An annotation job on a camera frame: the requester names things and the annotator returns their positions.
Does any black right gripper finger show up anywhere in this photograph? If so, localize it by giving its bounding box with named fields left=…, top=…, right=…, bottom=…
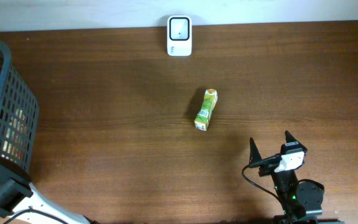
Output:
left=285, top=130, right=308, bottom=152
left=249, top=138, right=262, bottom=164

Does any green tea carton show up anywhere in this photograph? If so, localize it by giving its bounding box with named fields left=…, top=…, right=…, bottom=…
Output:
left=194, top=89, right=218, bottom=131

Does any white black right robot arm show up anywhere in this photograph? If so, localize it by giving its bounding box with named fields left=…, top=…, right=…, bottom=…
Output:
left=241, top=131, right=341, bottom=223

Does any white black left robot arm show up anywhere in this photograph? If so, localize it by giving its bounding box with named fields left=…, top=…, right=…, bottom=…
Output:
left=0, top=156, right=94, bottom=224

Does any white barcode scanner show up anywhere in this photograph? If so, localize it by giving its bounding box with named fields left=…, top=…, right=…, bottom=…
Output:
left=167, top=15, right=193, bottom=57

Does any dark grey mesh basket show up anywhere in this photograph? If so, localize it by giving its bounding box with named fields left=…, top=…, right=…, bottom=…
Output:
left=0, top=41, right=39, bottom=172

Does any black right camera cable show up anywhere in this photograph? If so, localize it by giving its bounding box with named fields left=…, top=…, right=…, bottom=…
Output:
left=241, top=155, right=284, bottom=203

